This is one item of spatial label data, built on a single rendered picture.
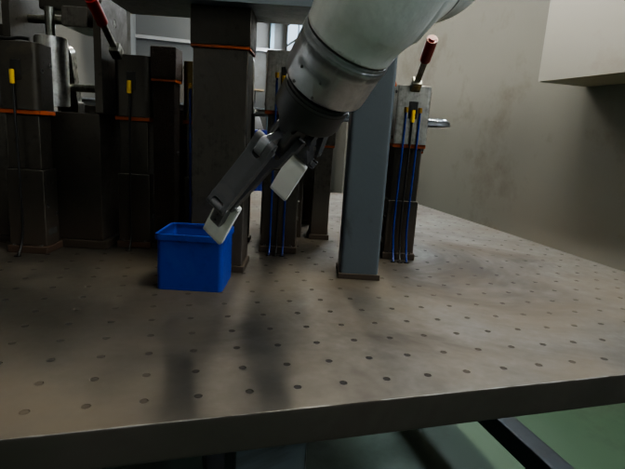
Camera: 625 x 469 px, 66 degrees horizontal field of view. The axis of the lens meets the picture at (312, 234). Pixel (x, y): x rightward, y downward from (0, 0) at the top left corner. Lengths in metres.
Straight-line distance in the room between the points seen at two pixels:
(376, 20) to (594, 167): 2.80
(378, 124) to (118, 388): 0.57
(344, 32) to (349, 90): 0.06
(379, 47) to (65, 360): 0.45
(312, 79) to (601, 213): 2.75
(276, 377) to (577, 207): 2.83
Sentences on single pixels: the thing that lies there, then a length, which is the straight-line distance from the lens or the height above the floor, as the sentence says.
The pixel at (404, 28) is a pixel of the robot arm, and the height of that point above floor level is 1.05.
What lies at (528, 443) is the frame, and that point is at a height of 0.23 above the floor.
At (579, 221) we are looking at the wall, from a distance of 3.22.
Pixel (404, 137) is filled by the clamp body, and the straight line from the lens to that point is 1.02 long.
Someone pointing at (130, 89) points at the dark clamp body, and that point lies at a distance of 1.03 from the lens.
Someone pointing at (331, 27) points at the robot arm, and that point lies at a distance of 0.44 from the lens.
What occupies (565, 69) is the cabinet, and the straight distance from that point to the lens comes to 2.95.
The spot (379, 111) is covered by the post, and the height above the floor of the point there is 1.00.
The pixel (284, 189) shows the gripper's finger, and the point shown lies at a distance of 0.68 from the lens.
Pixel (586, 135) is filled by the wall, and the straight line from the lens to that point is 3.24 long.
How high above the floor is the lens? 0.96
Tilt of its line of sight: 12 degrees down
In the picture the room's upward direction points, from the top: 4 degrees clockwise
